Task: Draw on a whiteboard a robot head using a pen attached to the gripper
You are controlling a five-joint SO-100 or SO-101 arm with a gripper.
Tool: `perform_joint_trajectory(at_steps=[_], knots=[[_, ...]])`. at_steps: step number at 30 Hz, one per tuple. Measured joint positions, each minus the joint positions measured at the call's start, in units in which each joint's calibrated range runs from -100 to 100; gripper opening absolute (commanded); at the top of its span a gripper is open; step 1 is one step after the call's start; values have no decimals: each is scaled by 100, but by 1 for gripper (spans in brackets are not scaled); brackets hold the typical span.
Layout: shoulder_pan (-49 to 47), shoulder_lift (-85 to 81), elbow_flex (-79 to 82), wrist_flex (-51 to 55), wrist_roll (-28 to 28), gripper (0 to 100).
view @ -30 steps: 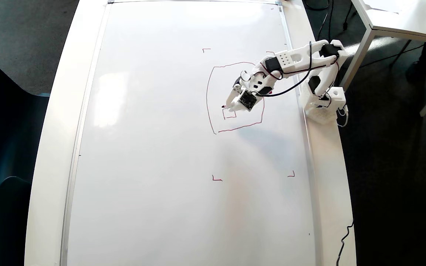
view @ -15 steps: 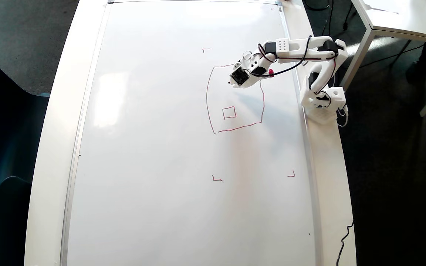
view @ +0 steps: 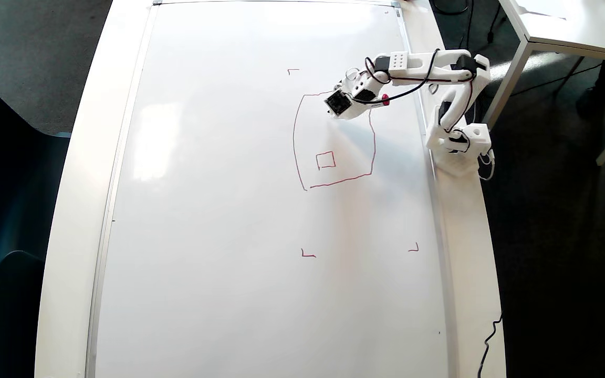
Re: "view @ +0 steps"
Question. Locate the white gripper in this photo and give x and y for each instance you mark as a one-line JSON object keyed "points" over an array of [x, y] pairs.
{"points": [[342, 87]]}

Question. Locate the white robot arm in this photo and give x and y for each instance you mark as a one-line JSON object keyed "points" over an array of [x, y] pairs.
{"points": [[418, 65]]}

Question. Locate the large white whiteboard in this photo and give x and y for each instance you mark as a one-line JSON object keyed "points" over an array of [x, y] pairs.
{"points": [[229, 236]]}

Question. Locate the white side table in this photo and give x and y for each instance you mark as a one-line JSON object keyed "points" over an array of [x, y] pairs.
{"points": [[575, 26]]}

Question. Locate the large dark blue chair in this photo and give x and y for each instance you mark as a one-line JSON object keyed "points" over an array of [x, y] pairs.
{"points": [[8, 184]]}

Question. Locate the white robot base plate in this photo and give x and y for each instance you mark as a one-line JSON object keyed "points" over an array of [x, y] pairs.
{"points": [[457, 165]]}

